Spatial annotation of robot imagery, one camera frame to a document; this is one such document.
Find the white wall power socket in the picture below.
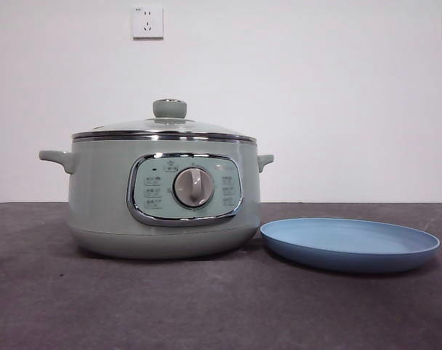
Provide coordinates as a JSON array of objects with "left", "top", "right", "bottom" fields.
[{"left": 132, "top": 5, "right": 165, "bottom": 41}]

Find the blue round plate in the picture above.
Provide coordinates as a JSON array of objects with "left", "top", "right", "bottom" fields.
[{"left": 260, "top": 217, "right": 442, "bottom": 275}]

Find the pale green electric steamer pot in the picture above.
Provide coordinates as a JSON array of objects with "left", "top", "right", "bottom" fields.
[{"left": 38, "top": 136, "right": 275, "bottom": 261}]

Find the glass lid with green knob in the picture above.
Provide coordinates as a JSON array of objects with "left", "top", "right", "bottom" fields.
[{"left": 71, "top": 98, "right": 258, "bottom": 141}]

